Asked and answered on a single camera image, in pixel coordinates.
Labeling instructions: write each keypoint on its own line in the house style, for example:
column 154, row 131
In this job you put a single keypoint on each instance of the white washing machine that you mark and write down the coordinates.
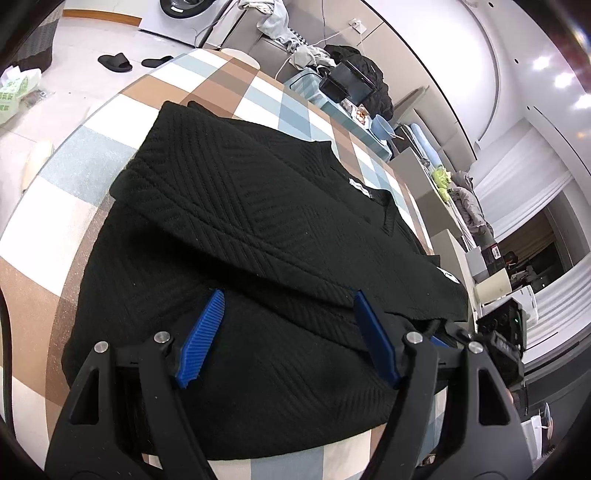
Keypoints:
column 188, row 22

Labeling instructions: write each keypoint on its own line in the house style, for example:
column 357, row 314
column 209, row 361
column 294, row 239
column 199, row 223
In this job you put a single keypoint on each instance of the black knitted sweater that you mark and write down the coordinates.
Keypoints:
column 288, row 236

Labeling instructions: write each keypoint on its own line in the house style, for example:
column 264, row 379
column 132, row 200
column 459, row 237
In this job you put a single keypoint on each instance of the black slipper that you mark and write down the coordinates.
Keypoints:
column 116, row 63
column 153, row 63

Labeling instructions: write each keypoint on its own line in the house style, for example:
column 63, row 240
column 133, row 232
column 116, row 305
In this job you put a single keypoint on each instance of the green white plastic bag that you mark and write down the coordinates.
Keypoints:
column 15, row 85

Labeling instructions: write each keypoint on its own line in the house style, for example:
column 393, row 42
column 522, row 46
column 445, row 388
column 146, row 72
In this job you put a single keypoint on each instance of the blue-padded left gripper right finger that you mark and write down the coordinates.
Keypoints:
column 481, row 437

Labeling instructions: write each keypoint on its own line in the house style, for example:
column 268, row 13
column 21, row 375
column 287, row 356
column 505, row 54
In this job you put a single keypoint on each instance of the green toy on shelf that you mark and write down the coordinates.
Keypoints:
column 442, row 180

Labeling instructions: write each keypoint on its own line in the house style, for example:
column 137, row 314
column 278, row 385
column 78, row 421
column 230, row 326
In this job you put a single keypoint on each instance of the black slipper left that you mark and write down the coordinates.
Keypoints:
column 116, row 63

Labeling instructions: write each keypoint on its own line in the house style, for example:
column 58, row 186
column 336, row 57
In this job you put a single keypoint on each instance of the blue plastic bowl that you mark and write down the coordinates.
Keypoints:
column 382, row 129

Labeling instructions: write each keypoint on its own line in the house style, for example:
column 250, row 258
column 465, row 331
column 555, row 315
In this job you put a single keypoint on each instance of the checkered bed cover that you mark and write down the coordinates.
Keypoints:
column 47, row 241

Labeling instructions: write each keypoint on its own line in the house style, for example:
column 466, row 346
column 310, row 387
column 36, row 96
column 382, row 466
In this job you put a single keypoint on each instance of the grey sofa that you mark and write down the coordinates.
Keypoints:
column 237, row 29

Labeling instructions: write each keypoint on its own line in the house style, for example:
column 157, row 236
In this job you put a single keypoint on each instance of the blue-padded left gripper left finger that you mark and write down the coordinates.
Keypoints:
column 123, row 417

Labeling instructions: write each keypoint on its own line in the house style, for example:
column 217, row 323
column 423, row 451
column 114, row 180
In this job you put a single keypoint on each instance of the black open box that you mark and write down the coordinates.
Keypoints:
column 346, row 82

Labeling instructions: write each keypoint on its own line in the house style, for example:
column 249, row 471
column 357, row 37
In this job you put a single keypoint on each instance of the black slipper right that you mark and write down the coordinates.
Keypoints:
column 153, row 63

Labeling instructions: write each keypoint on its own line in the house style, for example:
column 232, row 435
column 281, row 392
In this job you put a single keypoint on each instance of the black jacket pile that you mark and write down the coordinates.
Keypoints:
column 379, row 101

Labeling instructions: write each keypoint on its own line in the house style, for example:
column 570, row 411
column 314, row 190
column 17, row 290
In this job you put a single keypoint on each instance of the light blue clothes pile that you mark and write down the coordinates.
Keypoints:
column 275, row 23

